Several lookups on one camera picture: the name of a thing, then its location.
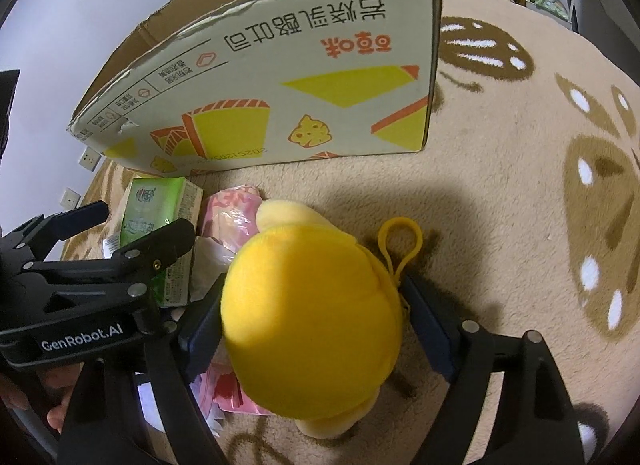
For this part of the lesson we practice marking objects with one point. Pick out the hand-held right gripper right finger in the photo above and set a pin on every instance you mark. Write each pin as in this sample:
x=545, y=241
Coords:
x=431, y=332

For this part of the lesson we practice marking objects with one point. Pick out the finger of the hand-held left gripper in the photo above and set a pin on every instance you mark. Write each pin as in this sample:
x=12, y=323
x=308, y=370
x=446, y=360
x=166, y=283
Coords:
x=160, y=247
x=75, y=222

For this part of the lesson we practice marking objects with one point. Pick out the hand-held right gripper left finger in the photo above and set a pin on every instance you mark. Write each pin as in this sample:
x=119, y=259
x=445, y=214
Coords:
x=200, y=330

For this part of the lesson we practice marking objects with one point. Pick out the green tissue pack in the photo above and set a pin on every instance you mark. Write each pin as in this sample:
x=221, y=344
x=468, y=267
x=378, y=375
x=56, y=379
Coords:
x=150, y=205

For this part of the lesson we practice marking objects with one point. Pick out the pink plastic packet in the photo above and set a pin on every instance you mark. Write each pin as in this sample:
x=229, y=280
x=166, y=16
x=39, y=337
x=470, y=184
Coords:
x=227, y=215

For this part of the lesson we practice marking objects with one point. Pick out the yellow plush toy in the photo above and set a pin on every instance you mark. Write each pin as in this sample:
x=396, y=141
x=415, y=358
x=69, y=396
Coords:
x=310, y=305

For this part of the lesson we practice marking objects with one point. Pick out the printed cardboard box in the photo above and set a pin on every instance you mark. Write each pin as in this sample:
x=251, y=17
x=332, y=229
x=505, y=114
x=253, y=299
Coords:
x=300, y=45

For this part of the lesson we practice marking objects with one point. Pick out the person's left hand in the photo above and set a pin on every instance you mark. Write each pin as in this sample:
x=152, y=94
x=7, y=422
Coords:
x=54, y=417

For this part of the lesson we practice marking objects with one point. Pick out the beige patterned carpet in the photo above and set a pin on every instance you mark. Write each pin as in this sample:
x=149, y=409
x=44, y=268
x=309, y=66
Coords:
x=500, y=170

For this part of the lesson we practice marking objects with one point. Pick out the white wall socket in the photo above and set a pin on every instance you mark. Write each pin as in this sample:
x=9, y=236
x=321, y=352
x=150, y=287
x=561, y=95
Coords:
x=89, y=159
x=68, y=198

